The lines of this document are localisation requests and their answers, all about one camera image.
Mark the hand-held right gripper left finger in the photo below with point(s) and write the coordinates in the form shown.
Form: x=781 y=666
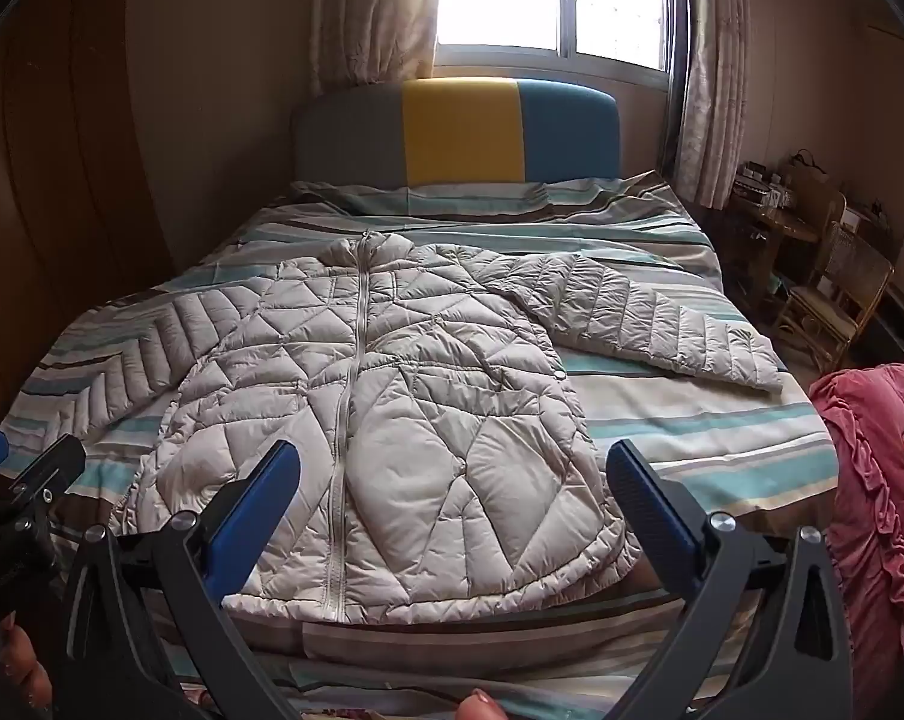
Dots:
x=263 y=493

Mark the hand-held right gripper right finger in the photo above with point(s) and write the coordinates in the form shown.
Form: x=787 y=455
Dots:
x=653 y=510

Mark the beige quilted down jacket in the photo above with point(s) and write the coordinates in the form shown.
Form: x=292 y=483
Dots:
x=422 y=427

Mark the person's left hand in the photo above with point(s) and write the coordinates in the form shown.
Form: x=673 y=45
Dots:
x=17 y=656

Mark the person's right hand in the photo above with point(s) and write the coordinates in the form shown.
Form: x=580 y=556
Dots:
x=482 y=706

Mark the striped duvet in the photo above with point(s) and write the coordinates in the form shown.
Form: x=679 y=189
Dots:
x=692 y=420

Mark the pink ruffled cloth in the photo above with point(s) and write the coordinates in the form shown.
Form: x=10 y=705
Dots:
x=879 y=502

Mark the wooden chair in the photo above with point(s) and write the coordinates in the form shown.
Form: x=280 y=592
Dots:
x=834 y=292

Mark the wooden wardrobe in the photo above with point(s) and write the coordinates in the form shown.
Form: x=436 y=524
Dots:
x=62 y=165

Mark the round wooden table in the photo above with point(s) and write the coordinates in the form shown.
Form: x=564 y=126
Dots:
x=778 y=223

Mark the striped pillow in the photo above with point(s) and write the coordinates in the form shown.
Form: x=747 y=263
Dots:
x=422 y=199

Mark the grey yellow blue headboard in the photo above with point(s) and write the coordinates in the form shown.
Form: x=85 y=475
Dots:
x=459 y=127

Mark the beige patterned curtain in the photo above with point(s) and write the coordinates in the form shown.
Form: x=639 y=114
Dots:
x=369 y=7
x=710 y=75

